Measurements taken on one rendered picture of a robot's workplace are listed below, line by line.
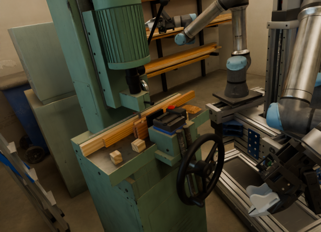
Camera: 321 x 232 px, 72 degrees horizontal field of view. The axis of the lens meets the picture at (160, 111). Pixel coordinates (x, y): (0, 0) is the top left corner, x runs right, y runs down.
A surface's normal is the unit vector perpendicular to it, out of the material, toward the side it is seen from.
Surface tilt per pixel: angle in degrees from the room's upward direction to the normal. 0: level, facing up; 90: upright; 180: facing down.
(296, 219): 0
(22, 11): 90
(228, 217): 0
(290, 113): 50
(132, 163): 90
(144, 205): 90
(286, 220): 0
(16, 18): 90
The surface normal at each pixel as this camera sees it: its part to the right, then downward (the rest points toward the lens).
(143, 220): 0.69, 0.22
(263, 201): -0.18, 0.29
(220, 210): -0.14, -0.90
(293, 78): -0.75, -0.29
